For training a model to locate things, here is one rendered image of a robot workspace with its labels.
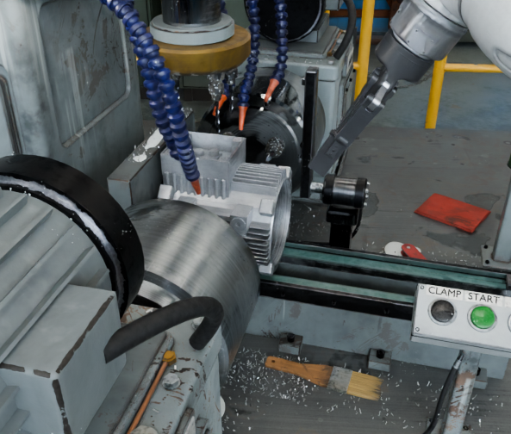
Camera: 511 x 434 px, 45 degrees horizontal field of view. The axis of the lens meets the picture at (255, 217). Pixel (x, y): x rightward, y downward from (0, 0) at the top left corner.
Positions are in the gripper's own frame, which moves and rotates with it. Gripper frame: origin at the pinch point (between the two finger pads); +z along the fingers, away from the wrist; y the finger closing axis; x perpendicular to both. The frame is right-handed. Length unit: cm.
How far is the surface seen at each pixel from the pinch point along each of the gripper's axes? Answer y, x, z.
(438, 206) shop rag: -55, 37, 22
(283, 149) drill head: -25.7, -4.3, 17.2
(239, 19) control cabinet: -305, -58, 104
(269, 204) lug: 0.9, -2.8, 13.1
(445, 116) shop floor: -318, 89, 84
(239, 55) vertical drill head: -2.8, -19.3, -3.9
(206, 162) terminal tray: -0.9, -15.1, 14.1
